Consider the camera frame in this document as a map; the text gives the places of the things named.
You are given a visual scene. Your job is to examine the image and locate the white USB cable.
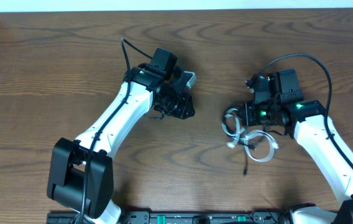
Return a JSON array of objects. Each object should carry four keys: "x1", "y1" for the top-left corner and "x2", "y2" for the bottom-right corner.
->
[{"x1": 221, "y1": 107, "x2": 280, "y2": 163}]

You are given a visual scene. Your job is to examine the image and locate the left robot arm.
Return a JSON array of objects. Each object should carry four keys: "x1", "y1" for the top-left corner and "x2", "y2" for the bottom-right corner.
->
[{"x1": 47, "y1": 48, "x2": 196, "y2": 223}]

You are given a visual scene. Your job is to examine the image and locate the black USB cable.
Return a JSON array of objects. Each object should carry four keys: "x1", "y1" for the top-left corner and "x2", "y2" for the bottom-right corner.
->
[{"x1": 226, "y1": 132, "x2": 285, "y2": 177}]

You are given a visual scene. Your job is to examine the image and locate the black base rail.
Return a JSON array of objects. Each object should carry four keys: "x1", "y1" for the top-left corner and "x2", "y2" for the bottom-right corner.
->
[{"x1": 46, "y1": 210, "x2": 292, "y2": 224}]

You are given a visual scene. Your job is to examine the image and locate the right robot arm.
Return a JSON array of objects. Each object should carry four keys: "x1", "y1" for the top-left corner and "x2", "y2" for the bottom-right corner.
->
[{"x1": 238, "y1": 70, "x2": 353, "y2": 223}]

